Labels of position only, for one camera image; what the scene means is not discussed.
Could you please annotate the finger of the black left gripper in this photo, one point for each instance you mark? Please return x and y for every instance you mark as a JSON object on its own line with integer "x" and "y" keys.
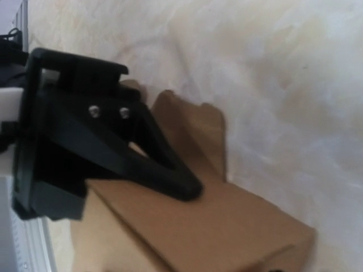
{"x": 129, "y": 149}
{"x": 164, "y": 165}

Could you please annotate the front aluminium frame rail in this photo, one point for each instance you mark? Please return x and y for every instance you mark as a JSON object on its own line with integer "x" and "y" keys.
{"x": 25, "y": 244}

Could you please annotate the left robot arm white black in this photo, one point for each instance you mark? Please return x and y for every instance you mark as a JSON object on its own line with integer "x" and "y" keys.
{"x": 11, "y": 51}

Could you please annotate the brown cardboard box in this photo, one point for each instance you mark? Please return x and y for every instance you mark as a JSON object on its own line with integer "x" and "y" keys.
{"x": 127, "y": 227}

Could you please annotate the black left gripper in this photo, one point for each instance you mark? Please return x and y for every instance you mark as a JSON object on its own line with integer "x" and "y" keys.
{"x": 48, "y": 179}

